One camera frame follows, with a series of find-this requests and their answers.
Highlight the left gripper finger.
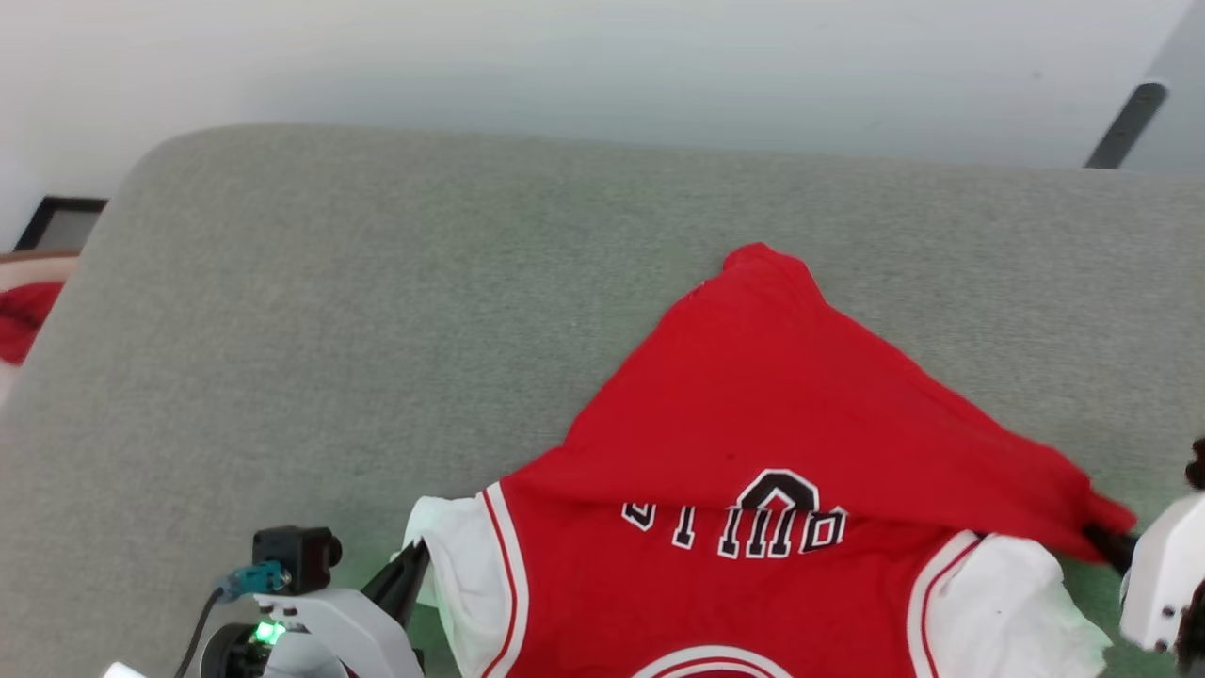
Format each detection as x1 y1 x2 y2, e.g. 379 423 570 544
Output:
388 538 432 629
361 554 413 605

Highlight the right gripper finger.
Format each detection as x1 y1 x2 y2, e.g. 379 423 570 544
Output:
1082 525 1136 574

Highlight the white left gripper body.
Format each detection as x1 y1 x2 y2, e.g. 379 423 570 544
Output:
254 588 426 678

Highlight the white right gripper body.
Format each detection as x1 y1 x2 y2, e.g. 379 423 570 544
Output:
1119 493 1205 654

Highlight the red and white basketball jersey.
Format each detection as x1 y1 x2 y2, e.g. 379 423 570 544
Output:
403 242 1138 678

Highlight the grey fabric sofa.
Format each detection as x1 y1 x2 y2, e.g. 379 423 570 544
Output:
0 122 1205 678

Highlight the black pole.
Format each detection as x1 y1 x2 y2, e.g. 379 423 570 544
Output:
1084 81 1169 171

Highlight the red cloth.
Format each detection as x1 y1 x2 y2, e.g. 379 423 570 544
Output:
0 280 66 367

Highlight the teal left camera connector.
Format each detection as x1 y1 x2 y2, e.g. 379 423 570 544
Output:
220 561 289 600

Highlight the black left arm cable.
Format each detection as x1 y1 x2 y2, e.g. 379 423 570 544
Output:
173 588 229 678

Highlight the black picture frame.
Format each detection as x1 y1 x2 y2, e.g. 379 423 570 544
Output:
13 195 108 253

